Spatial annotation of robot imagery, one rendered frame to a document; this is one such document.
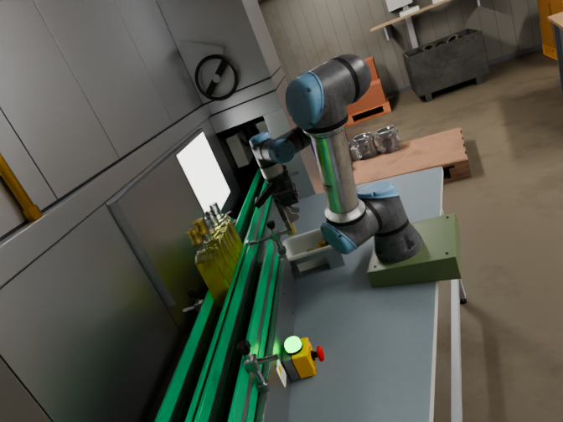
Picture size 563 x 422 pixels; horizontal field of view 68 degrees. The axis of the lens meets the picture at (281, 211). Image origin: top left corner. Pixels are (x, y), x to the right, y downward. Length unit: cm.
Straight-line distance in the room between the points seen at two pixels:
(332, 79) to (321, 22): 705
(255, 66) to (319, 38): 597
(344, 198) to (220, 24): 127
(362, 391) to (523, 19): 719
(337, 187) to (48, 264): 69
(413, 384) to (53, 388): 74
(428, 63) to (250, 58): 471
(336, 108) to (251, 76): 119
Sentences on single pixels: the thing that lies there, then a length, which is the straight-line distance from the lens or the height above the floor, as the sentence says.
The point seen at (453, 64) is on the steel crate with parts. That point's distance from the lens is 668.
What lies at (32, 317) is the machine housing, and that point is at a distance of 91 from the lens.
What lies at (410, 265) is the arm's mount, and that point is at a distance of 130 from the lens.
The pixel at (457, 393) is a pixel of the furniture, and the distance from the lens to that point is 175.
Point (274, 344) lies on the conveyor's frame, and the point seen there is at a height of 87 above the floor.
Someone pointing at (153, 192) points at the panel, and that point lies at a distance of 134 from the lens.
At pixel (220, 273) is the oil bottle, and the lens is 122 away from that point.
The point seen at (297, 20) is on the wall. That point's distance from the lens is 816.
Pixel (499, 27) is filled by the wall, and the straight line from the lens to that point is 783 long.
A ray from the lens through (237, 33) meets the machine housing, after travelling 215.
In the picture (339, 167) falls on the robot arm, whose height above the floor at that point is 119.
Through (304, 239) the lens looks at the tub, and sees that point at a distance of 165.
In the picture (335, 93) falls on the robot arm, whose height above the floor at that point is 138.
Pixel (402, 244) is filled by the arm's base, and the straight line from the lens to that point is 131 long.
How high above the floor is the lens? 152
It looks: 20 degrees down
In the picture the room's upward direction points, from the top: 23 degrees counter-clockwise
